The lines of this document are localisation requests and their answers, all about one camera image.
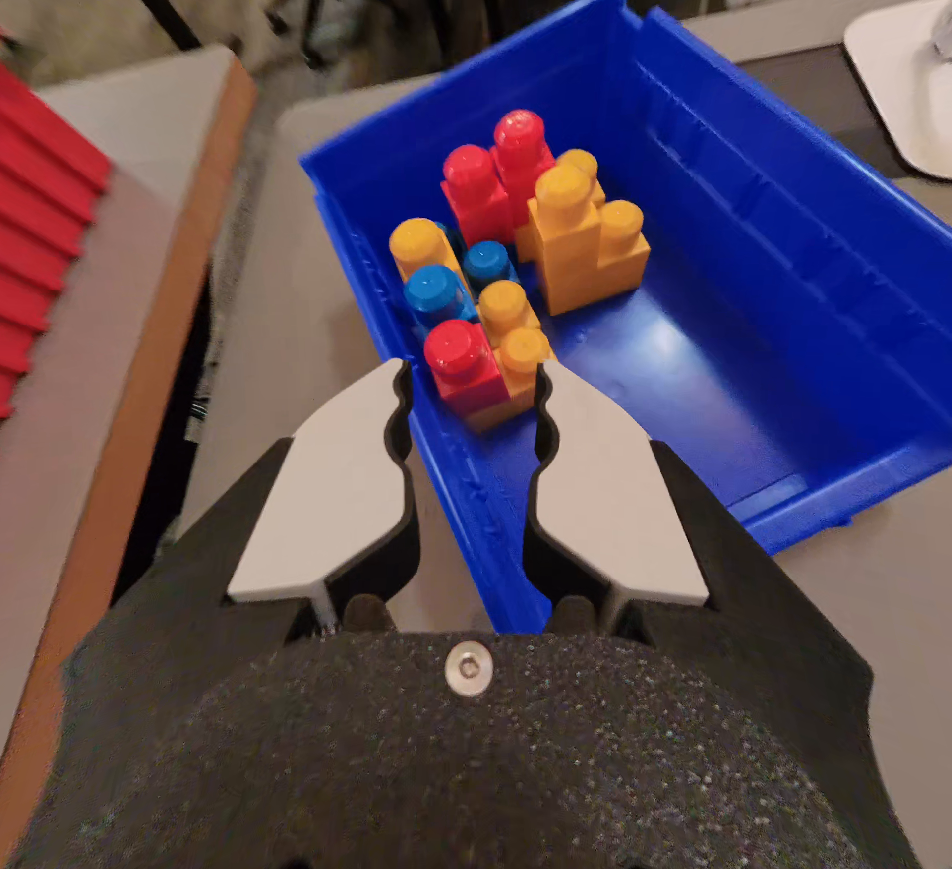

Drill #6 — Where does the blue plastic bin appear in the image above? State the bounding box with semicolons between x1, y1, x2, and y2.
297;0;952;634

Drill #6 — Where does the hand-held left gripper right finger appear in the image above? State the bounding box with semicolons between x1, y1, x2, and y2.
522;360;711;621

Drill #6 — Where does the white metal document stand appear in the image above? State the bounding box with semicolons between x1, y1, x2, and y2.
842;0;952;180

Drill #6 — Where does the pile of mega blocks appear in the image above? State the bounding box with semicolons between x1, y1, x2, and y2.
387;108;653;436

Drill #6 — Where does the red ribbed crate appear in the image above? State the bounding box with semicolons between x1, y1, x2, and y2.
0;27;114;421

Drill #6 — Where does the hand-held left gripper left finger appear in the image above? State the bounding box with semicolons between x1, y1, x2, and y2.
225;358;422;632

